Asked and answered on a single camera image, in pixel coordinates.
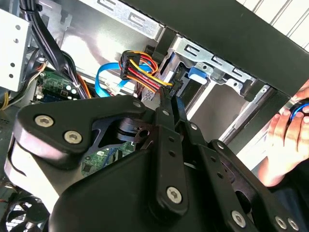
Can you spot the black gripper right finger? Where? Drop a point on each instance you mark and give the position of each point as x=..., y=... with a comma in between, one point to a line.
x=217, y=164

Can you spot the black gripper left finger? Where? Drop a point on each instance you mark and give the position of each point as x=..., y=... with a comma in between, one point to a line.
x=60, y=116

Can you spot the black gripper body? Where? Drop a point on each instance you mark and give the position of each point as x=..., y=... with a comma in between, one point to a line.
x=108, y=198

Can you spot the hard disk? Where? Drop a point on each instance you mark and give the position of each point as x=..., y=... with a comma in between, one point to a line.
x=198, y=75

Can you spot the round black blue-ringed tool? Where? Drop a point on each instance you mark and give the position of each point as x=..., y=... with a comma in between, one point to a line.
x=301, y=107

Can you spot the person's hand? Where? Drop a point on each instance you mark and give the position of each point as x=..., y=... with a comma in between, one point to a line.
x=280, y=145

